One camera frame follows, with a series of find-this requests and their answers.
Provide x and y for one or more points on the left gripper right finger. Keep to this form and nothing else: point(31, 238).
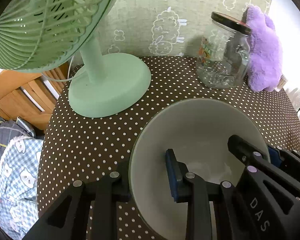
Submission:
point(187, 187)

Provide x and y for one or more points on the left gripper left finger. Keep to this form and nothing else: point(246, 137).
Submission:
point(67, 217)

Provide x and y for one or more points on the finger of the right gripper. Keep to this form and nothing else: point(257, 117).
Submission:
point(252, 156)
point(288, 161)

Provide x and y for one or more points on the large grey bowl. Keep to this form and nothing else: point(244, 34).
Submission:
point(197, 130)

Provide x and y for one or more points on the blue checkered bedding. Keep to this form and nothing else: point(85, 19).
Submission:
point(20, 152)

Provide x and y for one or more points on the brown polka dot tablecloth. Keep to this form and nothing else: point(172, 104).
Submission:
point(87, 149)

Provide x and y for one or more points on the cotton swab container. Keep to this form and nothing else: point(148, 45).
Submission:
point(281, 83)

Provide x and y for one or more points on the purple plush toy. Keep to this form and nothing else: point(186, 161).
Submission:
point(265, 56)

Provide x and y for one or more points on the glass jar black lid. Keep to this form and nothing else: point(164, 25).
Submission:
point(224, 52)

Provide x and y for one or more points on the orange wooden chair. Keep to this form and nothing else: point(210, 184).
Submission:
point(31, 96)

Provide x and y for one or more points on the green desk fan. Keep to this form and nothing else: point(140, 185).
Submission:
point(40, 35)

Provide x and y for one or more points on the green cartoon wall cloth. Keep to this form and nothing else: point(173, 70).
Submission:
point(164, 27)

